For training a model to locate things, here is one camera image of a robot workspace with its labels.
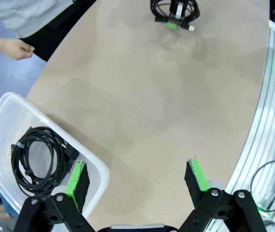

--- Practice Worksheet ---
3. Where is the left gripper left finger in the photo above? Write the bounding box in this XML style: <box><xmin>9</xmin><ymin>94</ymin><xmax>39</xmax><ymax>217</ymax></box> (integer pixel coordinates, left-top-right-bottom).
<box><xmin>14</xmin><ymin>160</ymin><xmax>94</xmax><ymax>232</ymax></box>

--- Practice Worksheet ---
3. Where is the clear plastic storage bin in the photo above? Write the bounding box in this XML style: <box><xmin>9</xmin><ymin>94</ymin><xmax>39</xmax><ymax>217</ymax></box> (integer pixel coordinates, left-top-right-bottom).
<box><xmin>0</xmin><ymin>91</ymin><xmax>110</xmax><ymax>218</ymax></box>

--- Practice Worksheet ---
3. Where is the person in grey hoodie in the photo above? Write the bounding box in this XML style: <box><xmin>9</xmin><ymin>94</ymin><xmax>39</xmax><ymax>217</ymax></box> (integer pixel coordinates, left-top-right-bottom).
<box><xmin>0</xmin><ymin>0</ymin><xmax>97</xmax><ymax>62</ymax></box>

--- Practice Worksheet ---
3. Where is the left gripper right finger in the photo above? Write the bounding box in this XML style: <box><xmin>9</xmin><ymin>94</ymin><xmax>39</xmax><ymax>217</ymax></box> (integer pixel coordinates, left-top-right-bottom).
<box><xmin>180</xmin><ymin>158</ymin><xmax>268</xmax><ymax>232</ymax></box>

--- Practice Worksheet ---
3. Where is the black power cable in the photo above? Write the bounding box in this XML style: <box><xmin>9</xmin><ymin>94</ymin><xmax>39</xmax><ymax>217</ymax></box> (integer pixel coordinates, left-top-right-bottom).
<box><xmin>63</xmin><ymin>145</ymin><xmax>80</xmax><ymax>170</ymax></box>

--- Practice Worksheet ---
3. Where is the small black USB cable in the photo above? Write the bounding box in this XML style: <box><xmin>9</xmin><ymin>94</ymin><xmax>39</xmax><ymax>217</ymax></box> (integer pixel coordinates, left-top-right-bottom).
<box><xmin>11</xmin><ymin>126</ymin><xmax>67</xmax><ymax>198</ymax></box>

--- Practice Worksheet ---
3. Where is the aluminium profile frame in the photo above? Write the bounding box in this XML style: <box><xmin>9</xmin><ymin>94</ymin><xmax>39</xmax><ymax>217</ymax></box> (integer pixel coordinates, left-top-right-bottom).
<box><xmin>224</xmin><ymin>19</ymin><xmax>275</xmax><ymax>194</ymax></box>

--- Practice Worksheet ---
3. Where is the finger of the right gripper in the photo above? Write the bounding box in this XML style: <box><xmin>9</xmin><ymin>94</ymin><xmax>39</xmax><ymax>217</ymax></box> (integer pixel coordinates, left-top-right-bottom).
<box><xmin>166</xmin><ymin>0</ymin><xmax>178</xmax><ymax>30</ymax></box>
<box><xmin>177</xmin><ymin>0</ymin><xmax>186</xmax><ymax>20</ymax></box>

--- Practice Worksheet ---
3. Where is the large black USB cable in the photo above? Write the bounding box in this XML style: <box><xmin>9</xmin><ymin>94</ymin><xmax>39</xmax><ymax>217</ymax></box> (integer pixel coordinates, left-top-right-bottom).
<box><xmin>150</xmin><ymin>0</ymin><xmax>201</xmax><ymax>32</ymax></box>

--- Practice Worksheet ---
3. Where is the person's right hand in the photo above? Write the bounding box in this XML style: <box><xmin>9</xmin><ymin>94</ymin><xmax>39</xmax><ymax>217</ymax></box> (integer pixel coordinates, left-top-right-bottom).
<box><xmin>1</xmin><ymin>38</ymin><xmax>35</xmax><ymax>61</ymax></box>

